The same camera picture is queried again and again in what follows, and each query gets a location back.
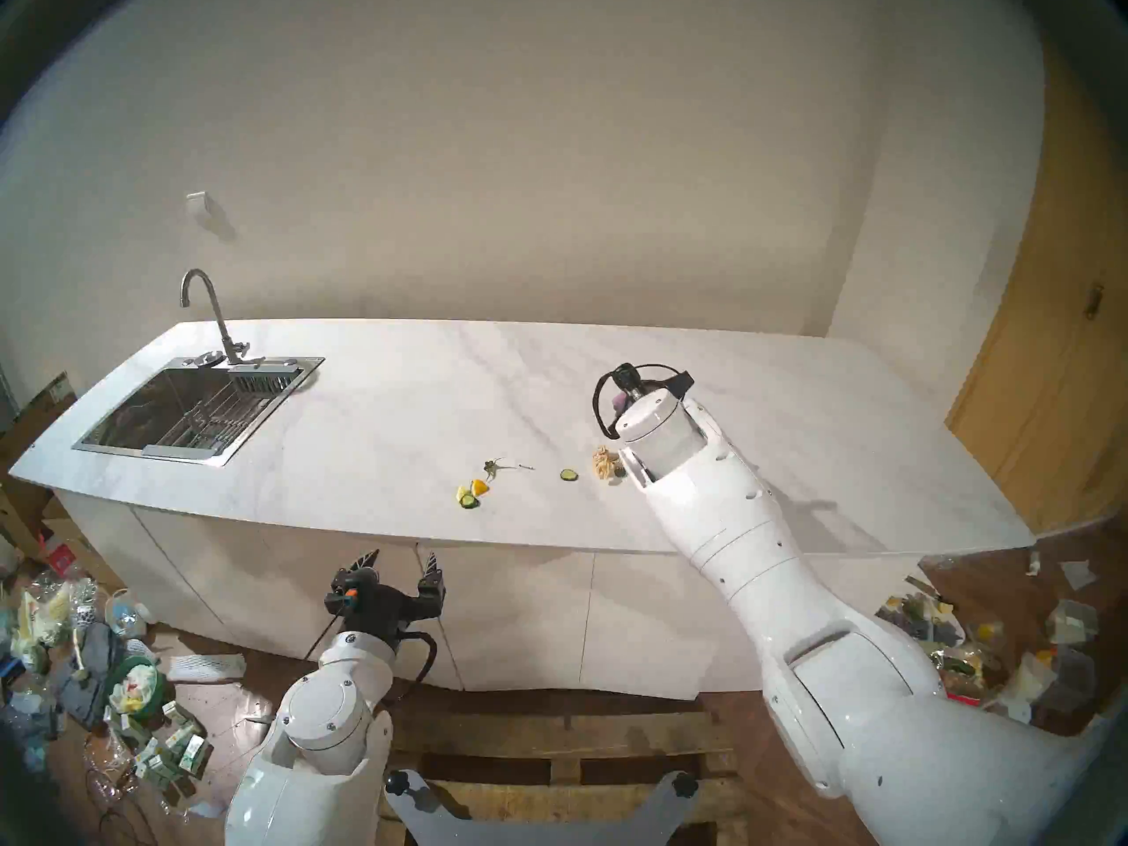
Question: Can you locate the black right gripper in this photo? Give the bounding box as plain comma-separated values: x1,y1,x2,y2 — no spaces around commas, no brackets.
614,365,694,404

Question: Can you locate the cardboard box with red print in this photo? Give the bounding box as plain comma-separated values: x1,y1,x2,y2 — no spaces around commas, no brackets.
40,518,124,590

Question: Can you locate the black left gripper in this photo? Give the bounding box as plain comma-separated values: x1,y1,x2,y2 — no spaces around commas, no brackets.
324,547,445,651

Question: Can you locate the wooden door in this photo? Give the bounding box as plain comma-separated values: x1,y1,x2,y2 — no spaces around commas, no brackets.
946,51,1128,537

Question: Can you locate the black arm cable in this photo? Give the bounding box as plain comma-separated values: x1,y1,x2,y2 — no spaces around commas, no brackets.
593,362,693,440
304,611,439,704

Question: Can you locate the steel gooseneck faucet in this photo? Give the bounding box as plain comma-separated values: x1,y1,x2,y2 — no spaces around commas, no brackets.
180,269,265,367

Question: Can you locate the clear plastic cup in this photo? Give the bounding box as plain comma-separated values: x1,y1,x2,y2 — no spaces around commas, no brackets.
104,589,149,640

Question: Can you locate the grey bag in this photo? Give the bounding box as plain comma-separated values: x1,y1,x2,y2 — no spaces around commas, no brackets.
55,622,126,729

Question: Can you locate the wooden pallet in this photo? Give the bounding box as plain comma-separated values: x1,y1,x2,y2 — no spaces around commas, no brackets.
379,690,750,846

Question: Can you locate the white foam mesh sleeve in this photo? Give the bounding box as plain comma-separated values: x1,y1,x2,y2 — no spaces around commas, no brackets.
166,653,248,683

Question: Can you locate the stainless steel sink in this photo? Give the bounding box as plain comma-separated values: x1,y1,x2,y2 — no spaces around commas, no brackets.
72,356,325,466

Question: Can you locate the clear plastic box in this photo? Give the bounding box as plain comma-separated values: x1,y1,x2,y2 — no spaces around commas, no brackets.
1049,646,1098,713

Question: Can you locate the steel sink drying rack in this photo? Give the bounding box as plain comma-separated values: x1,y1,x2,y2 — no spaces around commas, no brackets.
154,366,296,456

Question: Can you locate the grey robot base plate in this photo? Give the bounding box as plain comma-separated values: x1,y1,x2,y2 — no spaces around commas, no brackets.
385,769,700,846

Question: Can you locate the clear plastic container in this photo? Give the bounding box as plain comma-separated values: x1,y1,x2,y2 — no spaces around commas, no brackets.
1046,599,1098,647

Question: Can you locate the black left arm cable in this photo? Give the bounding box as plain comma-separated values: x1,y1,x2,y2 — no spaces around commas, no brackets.
304,611,439,704

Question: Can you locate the white kitchen cabinet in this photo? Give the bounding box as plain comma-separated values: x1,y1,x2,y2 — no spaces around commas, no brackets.
53,492,926,700

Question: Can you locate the green bowl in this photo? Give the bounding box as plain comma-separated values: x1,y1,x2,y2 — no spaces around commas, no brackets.
108,657,165,717

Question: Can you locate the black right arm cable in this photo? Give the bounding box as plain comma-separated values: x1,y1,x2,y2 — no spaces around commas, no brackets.
593,362,693,440

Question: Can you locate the brown cardboard box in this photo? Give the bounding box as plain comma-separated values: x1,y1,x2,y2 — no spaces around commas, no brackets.
0,373,80,563

